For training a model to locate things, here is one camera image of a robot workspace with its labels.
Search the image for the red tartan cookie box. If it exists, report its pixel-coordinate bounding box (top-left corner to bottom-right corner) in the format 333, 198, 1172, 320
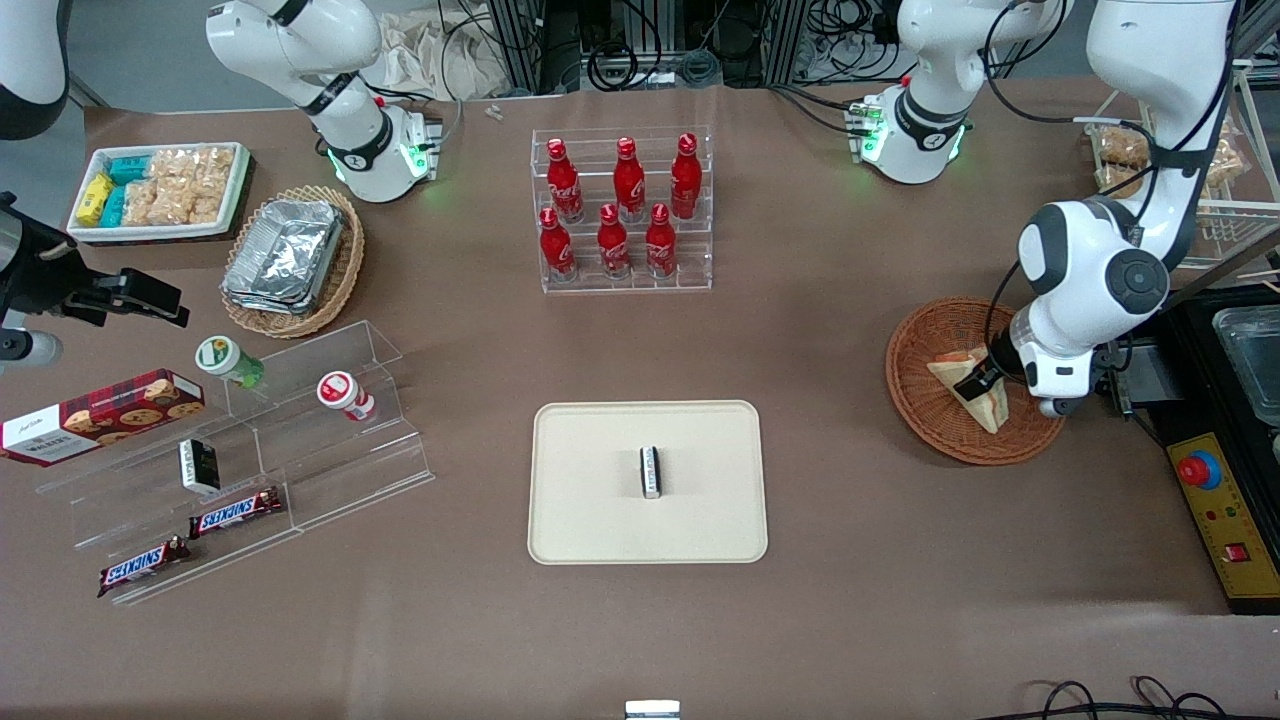
0, 368, 206, 468

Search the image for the aluminium profile frame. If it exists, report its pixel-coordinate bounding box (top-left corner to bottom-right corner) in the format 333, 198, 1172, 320
485, 0, 831, 93

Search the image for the yellow emergency stop box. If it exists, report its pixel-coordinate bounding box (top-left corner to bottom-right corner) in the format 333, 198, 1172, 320
1165, 432, 1280, 616

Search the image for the red lidded snack cup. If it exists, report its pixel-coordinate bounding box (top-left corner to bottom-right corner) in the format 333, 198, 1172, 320
317, 371, 377, 422

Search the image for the Snickers chocolate bar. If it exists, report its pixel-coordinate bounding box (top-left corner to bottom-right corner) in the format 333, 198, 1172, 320
188, 487, 285, 540
97, 537, 191, 598

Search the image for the red cola bottle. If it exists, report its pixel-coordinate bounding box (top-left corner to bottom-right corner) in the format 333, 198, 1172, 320
671, 133, 703, 219
613, 137, 646, 223
597, 204, 631, 279
540, 208, 576, 283
547, 138, 585, 223
646, 203, 678, 278

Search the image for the triangle sandwich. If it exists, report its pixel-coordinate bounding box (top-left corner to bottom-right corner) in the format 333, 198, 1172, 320
927, 348, 1009, 434

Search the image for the clear acrylic bottle rack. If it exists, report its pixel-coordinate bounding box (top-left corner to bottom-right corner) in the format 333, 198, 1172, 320
532, 127, 714, 294

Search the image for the green lidded snack cup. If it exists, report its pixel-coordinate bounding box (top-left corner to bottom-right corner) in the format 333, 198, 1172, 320
195, 335, 266, 389

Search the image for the clear plastic container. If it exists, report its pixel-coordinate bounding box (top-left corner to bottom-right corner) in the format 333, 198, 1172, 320
1213, 305, 1280, 426

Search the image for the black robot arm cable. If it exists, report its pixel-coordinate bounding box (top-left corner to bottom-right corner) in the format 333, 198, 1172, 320
982, 0, 1246, 351

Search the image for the clear acrylic step shelf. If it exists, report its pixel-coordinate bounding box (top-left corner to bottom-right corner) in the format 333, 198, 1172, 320
35, 320, 436, 608

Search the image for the cream plastic tray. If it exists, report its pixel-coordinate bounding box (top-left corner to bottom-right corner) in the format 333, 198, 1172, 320
527, 400, 769, 566

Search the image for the light oval wicker basket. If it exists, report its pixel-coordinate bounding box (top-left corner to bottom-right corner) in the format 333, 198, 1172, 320
220, 185, 366, 339

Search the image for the yellow snack pack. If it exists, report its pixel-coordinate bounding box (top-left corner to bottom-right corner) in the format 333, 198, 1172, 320
78, 172, 116, 226

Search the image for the aluminium foil container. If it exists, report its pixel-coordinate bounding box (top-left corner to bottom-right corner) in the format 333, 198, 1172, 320
222, 285, 313, 315
228, 198, 346, 301

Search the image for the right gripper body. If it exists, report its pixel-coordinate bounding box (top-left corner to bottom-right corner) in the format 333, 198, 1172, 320
0, 192, 76, 331

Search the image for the round brown wicker basket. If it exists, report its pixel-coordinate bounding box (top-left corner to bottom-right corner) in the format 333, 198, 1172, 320
885, 297, 1071, 466

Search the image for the black appliance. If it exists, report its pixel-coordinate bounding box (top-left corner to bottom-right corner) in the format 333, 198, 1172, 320
1100, 283, 1280, 451

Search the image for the black coiled cable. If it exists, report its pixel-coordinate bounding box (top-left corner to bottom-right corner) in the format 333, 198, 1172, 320
585, 40, 641, 93

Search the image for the black base power cable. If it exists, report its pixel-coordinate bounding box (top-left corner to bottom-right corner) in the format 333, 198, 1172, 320
768, 83, 863, 136

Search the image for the white crumpled cloth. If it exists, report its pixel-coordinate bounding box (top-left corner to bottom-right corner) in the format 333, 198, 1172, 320
375, 8, 513, 101

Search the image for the black floor cable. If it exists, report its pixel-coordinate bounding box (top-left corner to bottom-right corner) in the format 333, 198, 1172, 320
1010, 680, 1136, 720
1130, 676, 1280, 720

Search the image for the white rectangular snack tray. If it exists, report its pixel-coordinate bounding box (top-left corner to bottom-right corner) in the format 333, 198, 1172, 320
68, 142, 251, 246

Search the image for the white wire rack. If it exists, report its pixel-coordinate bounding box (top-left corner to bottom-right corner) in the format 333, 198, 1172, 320
1085, 60, 1280, 271

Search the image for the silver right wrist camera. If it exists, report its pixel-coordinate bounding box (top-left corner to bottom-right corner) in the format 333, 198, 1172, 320
0, 333, 63, 367

